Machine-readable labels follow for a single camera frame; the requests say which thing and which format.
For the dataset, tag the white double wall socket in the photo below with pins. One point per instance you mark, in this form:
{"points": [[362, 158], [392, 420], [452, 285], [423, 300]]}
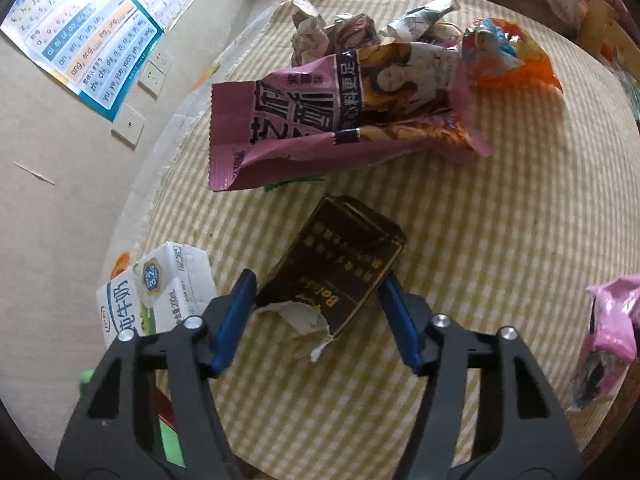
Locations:
{"points": [[155, 72]]}

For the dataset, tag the orange snack bag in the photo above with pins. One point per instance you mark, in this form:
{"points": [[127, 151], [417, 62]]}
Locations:
{"points": [[520, 55]]}

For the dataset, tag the red bin with green rim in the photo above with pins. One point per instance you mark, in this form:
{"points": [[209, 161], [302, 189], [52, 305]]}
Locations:
{"points": [[171, 442]]}

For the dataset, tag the wooden chair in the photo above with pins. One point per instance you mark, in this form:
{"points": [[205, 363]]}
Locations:
{"points": [[600, 25]]}

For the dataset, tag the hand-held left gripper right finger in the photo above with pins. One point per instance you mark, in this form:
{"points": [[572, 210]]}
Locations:
{"points": [[400, 320]]}

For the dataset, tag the dark brown carton box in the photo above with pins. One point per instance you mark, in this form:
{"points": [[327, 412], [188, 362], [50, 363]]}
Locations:
{"points": [[340, 270]]}

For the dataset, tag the white milk carton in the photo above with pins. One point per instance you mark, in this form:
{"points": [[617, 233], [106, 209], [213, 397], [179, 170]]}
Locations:
{"points": [[145, 300]]}

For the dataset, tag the white wall plate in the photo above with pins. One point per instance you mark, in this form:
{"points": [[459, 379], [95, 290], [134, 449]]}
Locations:
{"points": [[129, 125]]}

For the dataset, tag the white grey wrapper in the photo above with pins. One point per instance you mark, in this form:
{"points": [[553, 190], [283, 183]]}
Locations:
{"points": [[420, 17]]}

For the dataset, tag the blue letter wall poster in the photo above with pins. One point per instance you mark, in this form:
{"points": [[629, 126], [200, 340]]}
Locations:
{"points": [[90, 45]]}

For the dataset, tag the pink foil wrapper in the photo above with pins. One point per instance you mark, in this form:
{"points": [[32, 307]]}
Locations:
{"points": [[610, 320]]}

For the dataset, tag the grey paper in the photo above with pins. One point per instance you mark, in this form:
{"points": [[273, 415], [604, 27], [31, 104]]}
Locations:
{"points": [[320, 35]]}

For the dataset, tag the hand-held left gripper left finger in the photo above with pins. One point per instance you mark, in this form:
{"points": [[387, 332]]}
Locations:
{"points": [[232, 320]]}

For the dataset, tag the purple snack bag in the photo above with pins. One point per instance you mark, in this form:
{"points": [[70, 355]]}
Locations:
{"points": [[280, 125]]}

